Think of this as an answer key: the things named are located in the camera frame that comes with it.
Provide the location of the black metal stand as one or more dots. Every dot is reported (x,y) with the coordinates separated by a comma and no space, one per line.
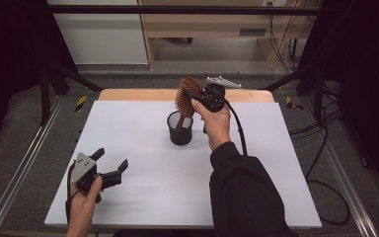
(312,85)
(47,89)

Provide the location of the yellow black tape piece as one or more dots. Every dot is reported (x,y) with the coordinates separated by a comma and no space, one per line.
(291,103)
(81,103)

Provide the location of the white device on floor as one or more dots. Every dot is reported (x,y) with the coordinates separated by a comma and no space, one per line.
(223,81)

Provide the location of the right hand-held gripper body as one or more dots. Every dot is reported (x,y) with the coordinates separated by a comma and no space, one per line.
(214,97)

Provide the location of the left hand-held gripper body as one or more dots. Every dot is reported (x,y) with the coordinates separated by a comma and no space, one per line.
(83,169)

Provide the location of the white cabinet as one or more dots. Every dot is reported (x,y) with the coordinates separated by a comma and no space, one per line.
(102,36)

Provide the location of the wooden hairbrush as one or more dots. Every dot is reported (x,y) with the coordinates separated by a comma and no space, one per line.
(187,95)

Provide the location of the person's left hand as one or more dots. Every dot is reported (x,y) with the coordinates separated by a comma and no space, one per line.
(84,207)

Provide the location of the person's right hand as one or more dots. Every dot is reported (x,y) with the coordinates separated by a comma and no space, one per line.
(217,126)

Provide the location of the white table cover sheet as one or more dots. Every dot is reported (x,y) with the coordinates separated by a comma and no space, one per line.
(161,184)

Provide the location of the light wooden desk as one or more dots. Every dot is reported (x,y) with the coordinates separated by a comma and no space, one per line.
(210,24)

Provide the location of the black frame bar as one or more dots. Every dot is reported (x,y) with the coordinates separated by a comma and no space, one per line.
(177,10)

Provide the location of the grey box under desk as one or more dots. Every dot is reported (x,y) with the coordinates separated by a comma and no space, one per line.
(252,32)

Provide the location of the aluminium floor rail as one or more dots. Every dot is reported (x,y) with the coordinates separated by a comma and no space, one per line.
(345,171)
(16,171)

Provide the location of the black mesh pen holder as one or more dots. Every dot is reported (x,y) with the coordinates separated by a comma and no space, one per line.
(180,135)

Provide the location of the black curtain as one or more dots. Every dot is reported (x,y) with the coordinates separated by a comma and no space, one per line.
(10,65)
(362,65)

